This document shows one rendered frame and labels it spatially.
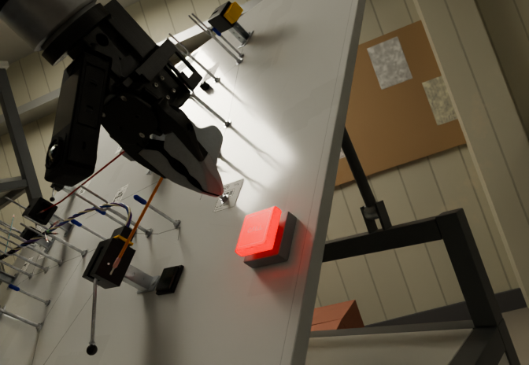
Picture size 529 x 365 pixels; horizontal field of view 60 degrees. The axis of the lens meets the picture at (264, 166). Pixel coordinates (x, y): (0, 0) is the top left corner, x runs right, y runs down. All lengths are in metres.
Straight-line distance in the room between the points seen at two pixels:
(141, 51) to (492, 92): 2.79
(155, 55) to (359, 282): 2.93
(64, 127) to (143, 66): 0.09
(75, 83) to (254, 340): 0.29
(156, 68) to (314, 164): 0.23
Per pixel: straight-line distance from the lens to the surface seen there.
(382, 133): 3.16
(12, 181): 1.67
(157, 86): 0.45
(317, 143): 0.59
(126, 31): 0.47
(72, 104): 0.42
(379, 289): 3.29
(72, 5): 0.43
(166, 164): 0.47
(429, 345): 0.88
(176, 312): 0.62
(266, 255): 0.51
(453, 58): 3.13
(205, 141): 0.47
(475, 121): 3.09
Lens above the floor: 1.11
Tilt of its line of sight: 5 degrees up
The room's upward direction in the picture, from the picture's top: 18 degrees counter-clockwise
